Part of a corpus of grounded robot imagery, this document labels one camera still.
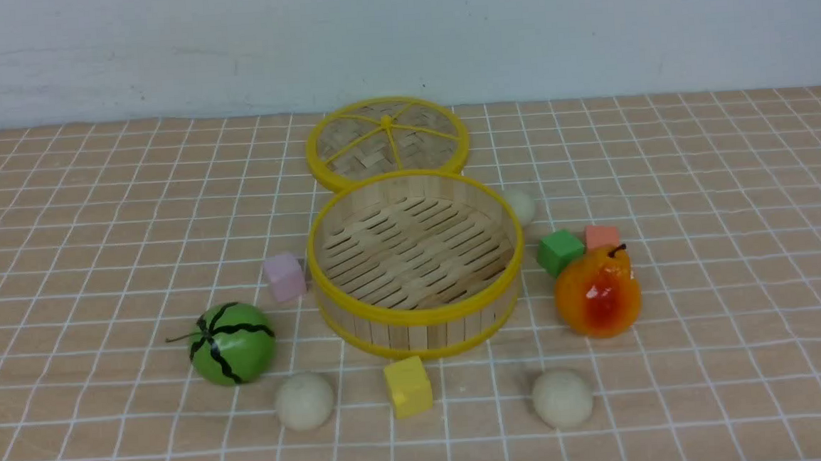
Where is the pink cube block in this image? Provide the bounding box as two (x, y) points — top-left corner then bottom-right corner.
(263, 253), (307, 302)

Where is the orange toy pear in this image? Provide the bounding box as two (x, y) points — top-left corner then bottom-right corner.
(554, 243), (641, 339)

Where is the bamboo steamer lid yellow rim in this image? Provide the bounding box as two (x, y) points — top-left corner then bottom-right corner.
(305, 95), (470, 192)

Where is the checkered orange tablecloth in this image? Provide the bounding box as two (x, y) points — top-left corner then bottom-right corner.
(0, 86), (821, 461)

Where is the green toy watermelon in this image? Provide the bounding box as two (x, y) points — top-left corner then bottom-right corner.
(166, 302), (277, 386)

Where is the salmon cube block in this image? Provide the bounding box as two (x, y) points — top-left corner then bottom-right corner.
(583, 225), (621, 252)

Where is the yellow cube block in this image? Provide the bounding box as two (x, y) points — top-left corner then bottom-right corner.
(383, 356), (434, 419)

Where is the white bun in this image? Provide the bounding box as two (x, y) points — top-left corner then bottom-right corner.
(531, 369), (594, 430)
(274, 372), (336, 432)
(502, 189), (536, 227)

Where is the bamboo steamer tray yellow rim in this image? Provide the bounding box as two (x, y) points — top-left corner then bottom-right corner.
(307, 169), (525, 359)

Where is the green cube block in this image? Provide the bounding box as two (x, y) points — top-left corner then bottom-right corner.
(536, 230), (586, 278)

